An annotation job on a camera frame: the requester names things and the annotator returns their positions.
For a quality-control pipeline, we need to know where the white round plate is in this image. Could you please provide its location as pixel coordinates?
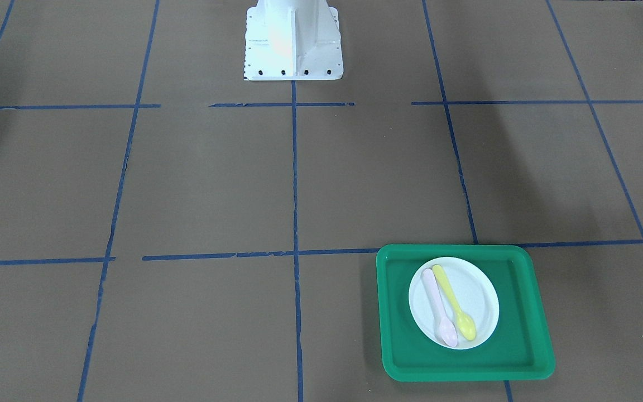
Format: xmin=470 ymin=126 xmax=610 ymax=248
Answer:
xmin=408 ymin=256 xmax=500 ymax=351

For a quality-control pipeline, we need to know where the pink plastic spoon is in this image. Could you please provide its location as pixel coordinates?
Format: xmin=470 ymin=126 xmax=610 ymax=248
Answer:
xmin=421 ymin=268 xmax=458 ymax=348

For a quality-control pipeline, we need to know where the yellow plastic spoon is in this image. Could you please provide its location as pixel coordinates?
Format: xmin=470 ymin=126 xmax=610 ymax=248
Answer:
xmin=431 ymin=264 xmax=477 ymax=341

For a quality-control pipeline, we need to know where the green plastic tray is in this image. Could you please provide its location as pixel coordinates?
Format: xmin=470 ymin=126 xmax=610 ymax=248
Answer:
xmin=377 ymin=244 xmax=556 ymax=382

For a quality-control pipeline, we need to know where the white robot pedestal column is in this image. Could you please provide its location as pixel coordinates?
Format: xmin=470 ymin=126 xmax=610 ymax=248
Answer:
xmin=243 ymin=1 xmax=344 ymax=81

